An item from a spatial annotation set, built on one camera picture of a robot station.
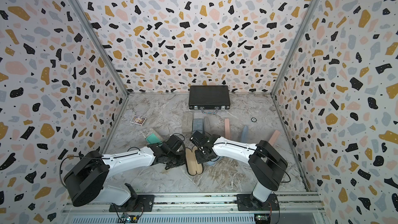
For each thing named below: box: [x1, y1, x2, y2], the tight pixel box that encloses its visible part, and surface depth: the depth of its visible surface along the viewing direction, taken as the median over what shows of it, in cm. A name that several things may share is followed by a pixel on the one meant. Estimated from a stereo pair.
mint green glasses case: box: [145, 132, 163, 145], surface depth 97 cm
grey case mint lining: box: [192, 118, 204, 134], surface depth 102 cm
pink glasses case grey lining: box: [224, 118, 231, 140], surface depth 97 cm
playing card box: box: [130, 115, 147, 127], surface depth 105 cm
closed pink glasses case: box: [268, 130, 281, 146], surface depth 94 cm
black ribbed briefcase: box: [188, 85, 231, 115], surface depth 115 cm
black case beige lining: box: [185, 145, 204, 176], surface depth 83 cm
